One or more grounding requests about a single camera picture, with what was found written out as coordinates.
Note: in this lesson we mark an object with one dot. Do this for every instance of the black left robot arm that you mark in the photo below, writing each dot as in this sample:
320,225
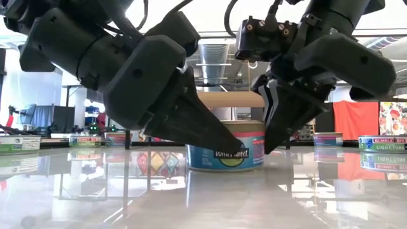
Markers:
54,41

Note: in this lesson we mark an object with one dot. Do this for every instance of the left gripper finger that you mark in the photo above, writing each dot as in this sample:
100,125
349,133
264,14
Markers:
190,127

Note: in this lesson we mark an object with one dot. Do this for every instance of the orange cloth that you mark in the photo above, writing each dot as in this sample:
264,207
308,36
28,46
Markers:
356,122

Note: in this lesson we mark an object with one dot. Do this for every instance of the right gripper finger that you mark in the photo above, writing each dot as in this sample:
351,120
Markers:
265,92
292,117

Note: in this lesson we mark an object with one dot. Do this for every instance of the black partition panel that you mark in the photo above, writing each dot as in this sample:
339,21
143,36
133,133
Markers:
324,122

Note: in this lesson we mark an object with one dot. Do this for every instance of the silver ribbed ceiling duct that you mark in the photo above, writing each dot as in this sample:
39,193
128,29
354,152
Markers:
213,57

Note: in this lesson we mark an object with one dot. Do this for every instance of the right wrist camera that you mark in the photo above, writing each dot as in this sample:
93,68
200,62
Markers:
264,39

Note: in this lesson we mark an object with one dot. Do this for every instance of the grey curtain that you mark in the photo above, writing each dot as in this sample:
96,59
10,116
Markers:
39,116

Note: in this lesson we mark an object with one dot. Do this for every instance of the wooden shelf black metal frame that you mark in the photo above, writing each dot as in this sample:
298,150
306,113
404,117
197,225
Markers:
235,99

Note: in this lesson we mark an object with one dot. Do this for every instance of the black metal table frame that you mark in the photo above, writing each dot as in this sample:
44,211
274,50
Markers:
55,145

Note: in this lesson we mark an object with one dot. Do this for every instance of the Bumble Bee silver-lid can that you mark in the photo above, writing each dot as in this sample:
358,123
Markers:
86,142
381,145
19,145

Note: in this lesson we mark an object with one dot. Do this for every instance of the black cabinet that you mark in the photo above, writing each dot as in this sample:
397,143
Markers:
63,117

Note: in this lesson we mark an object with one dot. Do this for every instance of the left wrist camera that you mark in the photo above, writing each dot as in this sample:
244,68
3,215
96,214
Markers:
176,30

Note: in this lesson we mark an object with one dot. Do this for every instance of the Wild Planet gold-lid can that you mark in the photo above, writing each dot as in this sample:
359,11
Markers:
203,159
115,140
327,140

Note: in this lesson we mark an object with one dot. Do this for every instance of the floral cloth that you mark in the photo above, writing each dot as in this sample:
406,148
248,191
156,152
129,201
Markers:
392,117

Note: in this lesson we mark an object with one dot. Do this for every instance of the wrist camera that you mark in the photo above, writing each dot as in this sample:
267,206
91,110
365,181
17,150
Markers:
264,39
176,30

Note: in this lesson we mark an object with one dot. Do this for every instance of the black overhead rig beam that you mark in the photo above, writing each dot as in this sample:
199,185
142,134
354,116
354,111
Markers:
394,32

